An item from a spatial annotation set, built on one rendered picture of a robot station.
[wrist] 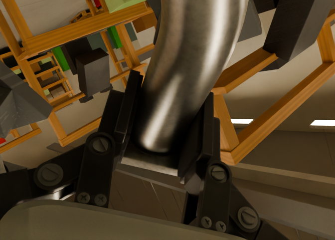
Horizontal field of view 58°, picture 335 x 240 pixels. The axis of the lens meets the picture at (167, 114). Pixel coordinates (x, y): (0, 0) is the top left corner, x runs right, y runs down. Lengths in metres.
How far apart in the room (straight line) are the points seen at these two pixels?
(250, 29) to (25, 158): 10.76
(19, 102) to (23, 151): 10.60
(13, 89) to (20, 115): 0.03
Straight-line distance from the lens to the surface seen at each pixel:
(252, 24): 0.16
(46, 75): 10.36
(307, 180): 5.69
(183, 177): 0.15
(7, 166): 0.29
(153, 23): 5.73
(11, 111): 0.24
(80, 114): 11.28
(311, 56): 6.95
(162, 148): 0.16
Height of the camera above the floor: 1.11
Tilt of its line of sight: 16 degrees up
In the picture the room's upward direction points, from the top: 157 degrees clockwise
